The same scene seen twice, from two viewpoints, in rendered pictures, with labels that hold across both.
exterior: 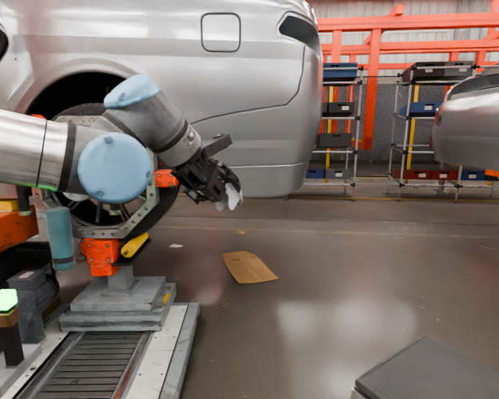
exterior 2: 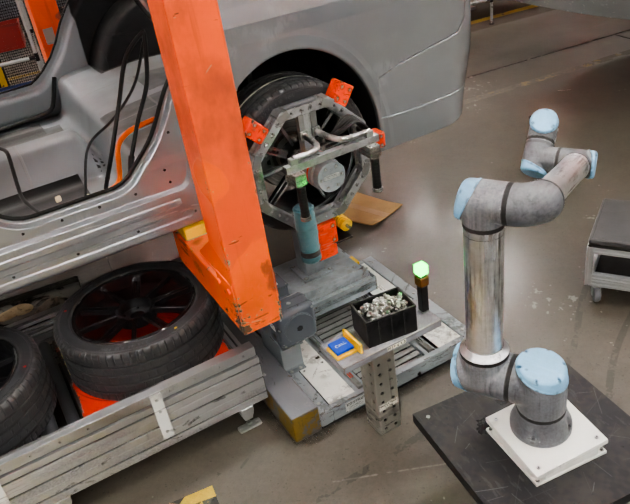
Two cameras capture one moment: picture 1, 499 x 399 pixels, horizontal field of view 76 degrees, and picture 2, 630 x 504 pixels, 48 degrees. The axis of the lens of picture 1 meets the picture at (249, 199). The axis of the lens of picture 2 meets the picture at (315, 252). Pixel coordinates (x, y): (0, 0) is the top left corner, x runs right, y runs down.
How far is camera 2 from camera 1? 235 cm
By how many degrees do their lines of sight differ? 29
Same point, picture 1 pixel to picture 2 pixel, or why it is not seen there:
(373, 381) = (599, 236)
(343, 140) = not seen: outside the picture
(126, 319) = (347, 291)
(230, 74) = (410, 16)
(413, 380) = (618, 226)
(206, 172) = not seen: hidden behind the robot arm
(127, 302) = (342, 276)
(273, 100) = (447, 30)
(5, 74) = not seen: hidden behind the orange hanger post
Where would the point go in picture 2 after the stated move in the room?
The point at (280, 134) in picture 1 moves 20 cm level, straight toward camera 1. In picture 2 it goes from (454, 62) to (480, 73)
